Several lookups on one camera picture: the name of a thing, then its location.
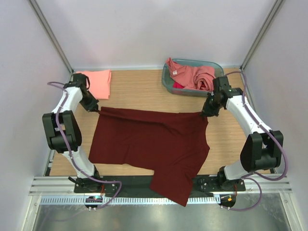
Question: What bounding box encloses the dark red t shirt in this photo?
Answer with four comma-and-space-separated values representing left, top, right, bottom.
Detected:
89, 107, 210, 206

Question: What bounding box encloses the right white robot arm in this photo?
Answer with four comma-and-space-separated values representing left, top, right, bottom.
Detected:
201, 76, 283, 191

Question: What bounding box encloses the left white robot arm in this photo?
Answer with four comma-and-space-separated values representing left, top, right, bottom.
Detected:
42, 73, 103, 193

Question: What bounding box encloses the folded salmon pink t shirt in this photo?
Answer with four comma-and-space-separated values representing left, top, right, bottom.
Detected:
77, 69, 111, 100

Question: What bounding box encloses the crumpled pink t shirt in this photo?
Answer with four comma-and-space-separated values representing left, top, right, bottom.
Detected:
166, 58, 216, 91

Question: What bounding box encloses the bright red t shirt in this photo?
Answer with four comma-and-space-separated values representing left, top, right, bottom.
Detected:
173, 82, 184, 89

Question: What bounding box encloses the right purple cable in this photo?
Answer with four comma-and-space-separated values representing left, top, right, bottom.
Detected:
216, 71, 289, 211

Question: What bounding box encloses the purple cable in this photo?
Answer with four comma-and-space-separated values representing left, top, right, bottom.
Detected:
47, 81, 123, 210
216, 71, 289, 211

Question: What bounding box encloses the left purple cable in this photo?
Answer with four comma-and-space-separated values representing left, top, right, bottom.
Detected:
47, 81, 123, 210

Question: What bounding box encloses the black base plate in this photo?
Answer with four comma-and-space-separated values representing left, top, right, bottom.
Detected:
68, 175, 246, 198

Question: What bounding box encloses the aluminium front rail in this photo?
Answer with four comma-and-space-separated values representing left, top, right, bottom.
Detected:
29, 175, 292, 198

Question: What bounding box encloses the white slotted cable duct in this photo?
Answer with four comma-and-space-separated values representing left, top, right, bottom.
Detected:
40, 194, 220, 205

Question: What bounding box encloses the left aluminium corner post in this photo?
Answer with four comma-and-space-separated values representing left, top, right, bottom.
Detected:
28, 0, 74, 75

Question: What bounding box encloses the aluminium corner post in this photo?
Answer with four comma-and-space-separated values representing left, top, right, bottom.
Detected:
239, 0, 287, 71
28, 0, 74, 75

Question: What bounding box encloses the right aluminium corner post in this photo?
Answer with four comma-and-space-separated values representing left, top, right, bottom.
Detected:
239, 0, 287, 71

